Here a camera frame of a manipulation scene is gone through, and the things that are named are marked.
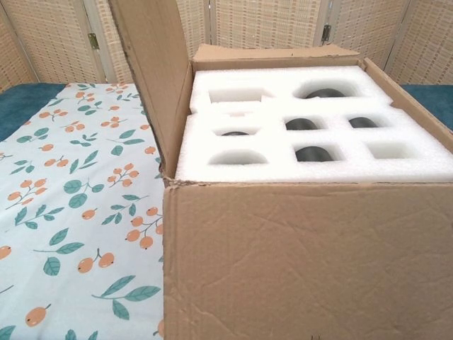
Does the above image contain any brown cardboard box red top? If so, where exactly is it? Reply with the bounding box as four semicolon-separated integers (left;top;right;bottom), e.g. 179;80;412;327
109;0;453;340

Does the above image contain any white six-cavity foam insert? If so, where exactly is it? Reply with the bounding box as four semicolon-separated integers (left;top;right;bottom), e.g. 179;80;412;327
175;102;453;184

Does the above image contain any white two-cavity foam insert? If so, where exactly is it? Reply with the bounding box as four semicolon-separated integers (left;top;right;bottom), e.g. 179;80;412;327
192;64;395;115

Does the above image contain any large dark grey bowl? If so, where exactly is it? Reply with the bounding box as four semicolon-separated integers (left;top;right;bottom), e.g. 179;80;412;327
304;89;343;101

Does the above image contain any floral fruit print tablecloth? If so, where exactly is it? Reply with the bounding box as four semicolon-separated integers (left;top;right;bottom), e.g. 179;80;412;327
0;82;168;340

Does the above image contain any woven bamboo folding screen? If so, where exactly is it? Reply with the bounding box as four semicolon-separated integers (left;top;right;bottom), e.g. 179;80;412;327
0;0;453;95

